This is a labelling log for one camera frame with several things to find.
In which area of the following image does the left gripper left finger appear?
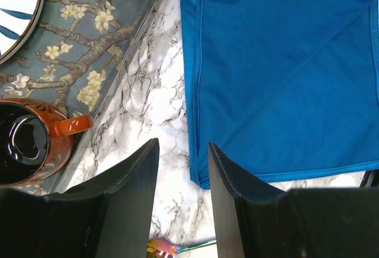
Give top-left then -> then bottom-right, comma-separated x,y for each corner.
66,138 -> 160,257

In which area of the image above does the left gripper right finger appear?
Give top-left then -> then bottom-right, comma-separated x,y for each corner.
208,143 -> 284,257

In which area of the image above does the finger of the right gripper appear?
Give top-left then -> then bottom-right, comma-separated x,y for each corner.
359,169 -> 379,188

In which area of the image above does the blue cloth napkin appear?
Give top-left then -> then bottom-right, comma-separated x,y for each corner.
180,0 -> 378,189

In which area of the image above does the iridescent gold spoon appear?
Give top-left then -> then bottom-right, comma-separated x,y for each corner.
146,238 -> 217,258

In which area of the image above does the orange black mug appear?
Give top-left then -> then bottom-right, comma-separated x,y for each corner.
1,98 -> 94,186

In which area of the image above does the green floral serving tray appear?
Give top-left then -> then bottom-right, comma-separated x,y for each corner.
0,0 -> 178,195

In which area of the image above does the white blue striped plate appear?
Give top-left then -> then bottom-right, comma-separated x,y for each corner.
0,0 -> 44,63

